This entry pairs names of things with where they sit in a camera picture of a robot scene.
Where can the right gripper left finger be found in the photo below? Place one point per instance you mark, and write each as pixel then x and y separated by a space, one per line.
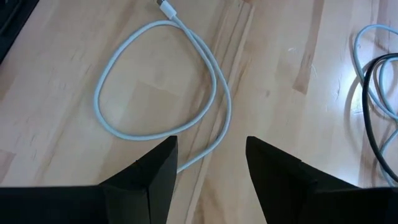
pixel 93 205

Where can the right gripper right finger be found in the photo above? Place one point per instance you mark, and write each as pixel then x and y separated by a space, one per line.
pixel 311 202

